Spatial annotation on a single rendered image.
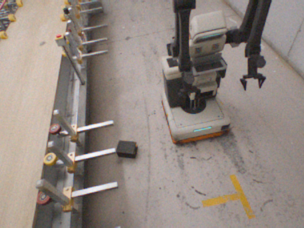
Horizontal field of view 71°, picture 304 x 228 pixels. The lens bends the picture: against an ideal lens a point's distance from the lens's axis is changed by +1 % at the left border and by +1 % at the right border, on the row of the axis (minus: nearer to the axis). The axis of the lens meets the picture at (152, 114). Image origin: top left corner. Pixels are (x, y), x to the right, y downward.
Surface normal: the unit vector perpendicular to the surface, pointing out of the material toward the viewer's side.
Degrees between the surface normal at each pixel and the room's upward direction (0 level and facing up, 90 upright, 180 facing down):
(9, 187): 0
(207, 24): 42
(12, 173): 0
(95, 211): 0
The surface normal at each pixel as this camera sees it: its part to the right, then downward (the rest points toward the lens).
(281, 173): -0.13, -0.63
